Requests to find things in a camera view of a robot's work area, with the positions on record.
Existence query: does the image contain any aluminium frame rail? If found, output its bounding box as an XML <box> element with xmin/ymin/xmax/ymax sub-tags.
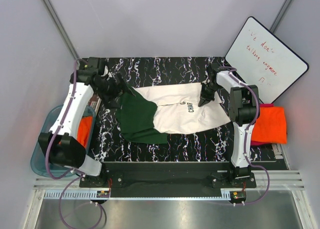
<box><xmin>33</xmin><ymin>170</ymin><xmax>305</xmax><ymax>201</ymax></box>

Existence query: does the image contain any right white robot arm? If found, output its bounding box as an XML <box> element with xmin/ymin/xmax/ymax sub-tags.
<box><xmin>198</xmin><ymin>63</ymin><xmax>260</xmax><ymax>188</ymax></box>

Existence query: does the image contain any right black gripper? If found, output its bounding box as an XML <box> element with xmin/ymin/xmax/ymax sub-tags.
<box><xmin>198</xmin><ymin>82</ymin><xmax>220</xmax><ymax>107</ymax></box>

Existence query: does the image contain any white and green t-shirt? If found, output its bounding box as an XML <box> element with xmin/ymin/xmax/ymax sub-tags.
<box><xmin>115</xmin><ymin>82</ymin><xmax>231</xmax><ymax>144</ymax></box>

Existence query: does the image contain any white dry-erase board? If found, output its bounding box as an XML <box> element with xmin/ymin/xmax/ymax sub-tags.
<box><xmin>225</xmin><ymin>16</ymin><xmax>309</xmax><ymax>104</ymax></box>

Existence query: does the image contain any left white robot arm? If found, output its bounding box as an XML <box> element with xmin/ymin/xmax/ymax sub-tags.
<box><xmin>38</xmin><ymin>57</ymin><xmax>132</xmax><ymax>187</ymax></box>

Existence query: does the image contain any Brideshead Revisited paperback book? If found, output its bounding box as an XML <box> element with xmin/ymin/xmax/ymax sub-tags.
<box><xmin>88</xmin><ymin>94</ymin><xmax>102</xmax><ymax>114</ymax></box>

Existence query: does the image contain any orange t-shirt in bin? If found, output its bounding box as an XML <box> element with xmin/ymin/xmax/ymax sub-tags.
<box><xmin>76</xmin><ymin>116</ymin><xmax>94</xmax><ymax>150</ymax></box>

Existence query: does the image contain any folded orange t-shirt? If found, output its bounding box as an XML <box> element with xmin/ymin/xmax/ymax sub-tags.
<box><xmin>251</xmin><ymin>106</ymin><xmax>288</xmax><ymax>144</ymax></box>

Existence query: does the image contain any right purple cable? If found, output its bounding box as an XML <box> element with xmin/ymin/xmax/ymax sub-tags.
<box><xmin>219</xmin><ymin>65</ymin><xmax>270</xmax><ymax>206</ymax></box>

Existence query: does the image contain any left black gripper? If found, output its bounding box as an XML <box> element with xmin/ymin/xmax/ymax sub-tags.
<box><xmin>96</xmin><ymin>72</ymin><xmax>135</xmax><ymax>109</ymax></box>

